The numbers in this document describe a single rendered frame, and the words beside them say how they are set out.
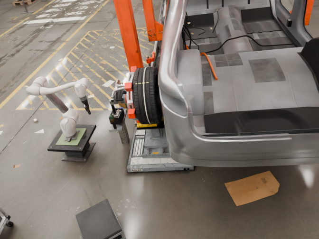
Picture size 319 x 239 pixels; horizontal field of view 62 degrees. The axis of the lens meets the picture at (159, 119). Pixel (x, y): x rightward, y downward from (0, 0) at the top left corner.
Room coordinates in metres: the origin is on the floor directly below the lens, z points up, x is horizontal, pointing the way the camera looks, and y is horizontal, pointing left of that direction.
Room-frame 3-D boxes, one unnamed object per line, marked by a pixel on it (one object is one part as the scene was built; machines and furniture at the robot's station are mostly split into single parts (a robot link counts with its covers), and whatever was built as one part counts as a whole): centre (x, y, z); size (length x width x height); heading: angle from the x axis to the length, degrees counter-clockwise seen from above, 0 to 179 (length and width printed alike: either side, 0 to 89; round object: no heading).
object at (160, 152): (2.58, 0.08, 0.13); 0.50 x 0.36 x 0.10; 170
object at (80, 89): (2.76, 0.86, 1.01); 0.13 x 0.11 x 0.16; 170
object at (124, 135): (2.84, 0.53, 0.21); 0.10 x 0.10 x 0.42; 80
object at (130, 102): (2.64, 0.24, 0.85); 0.54 x 0.07 x 0.54; 170
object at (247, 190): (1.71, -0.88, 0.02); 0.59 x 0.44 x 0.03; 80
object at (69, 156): (2.79, 1.20, 0.15); 0.50 x 0.50 x 0.30; 74
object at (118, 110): (2.79, 0.54, 0.51); 0.20 x 0.14 x 0.13; 162
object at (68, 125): (2.79, 1.20, 0.48); 0.18 x 0.16 x 0.22; 170
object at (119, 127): (2.81, 0.53, 0.44); 0.43 x 0.17 x 0.03; 170
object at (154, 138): (2.62, 0.07, 0.32); 0.40 x 0.30 x 0.28; 170
